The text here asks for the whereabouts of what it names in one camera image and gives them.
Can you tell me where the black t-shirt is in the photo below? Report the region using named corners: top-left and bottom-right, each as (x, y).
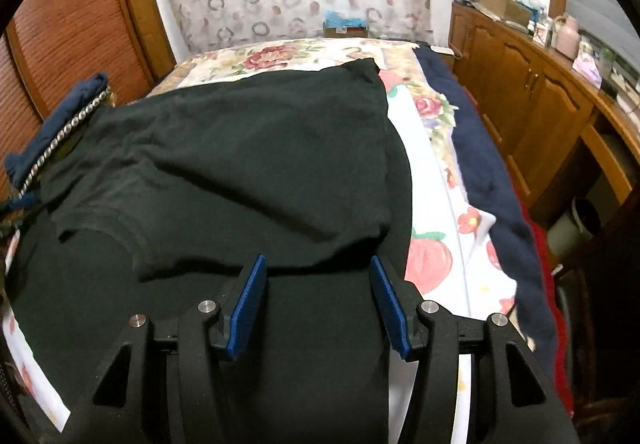
top-left (6, 58), bottom-right (411, 443)

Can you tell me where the white strawberry flower sheet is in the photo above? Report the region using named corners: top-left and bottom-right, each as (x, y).
top-left (2, 89), bottom-right (516, 439)

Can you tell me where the dark navy bed blanket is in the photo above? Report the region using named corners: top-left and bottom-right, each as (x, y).
top-left (416, 43), bottom-right (558, 379)

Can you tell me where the floral rose blanket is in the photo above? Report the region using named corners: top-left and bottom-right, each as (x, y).
top-left (151, 38), bottom-right (456, 148)

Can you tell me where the wooden sideboard cabinet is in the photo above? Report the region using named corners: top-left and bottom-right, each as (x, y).
top-left (449, 3), bottom-right (639, 223)

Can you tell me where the folded navy blue garment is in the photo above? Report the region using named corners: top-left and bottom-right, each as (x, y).
top-left (3, 71), bottom-right (108, 190)

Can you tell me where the folded circle-patterned dark garment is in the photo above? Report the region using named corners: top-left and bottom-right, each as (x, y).
top-left (1, 85), bottom-right (114, 242)

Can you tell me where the small box with blue cloth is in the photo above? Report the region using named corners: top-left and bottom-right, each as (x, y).
top-left (322, 11), bottom-right (369, 38)

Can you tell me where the pink jug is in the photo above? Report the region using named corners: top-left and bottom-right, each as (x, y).
top-left (554, 15), bottom-right (580, 60)

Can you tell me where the cardboard box on cabinet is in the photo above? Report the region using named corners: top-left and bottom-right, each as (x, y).
top-left (480, 0), bottom-right (532, 27)

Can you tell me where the grey window blind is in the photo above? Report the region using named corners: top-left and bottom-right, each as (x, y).
top-left (565, 0), bottom-right (639, 70)

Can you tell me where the wooden louvered wardrobe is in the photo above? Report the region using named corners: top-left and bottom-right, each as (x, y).
top-left (1, 0), bottom-right (176, 154)

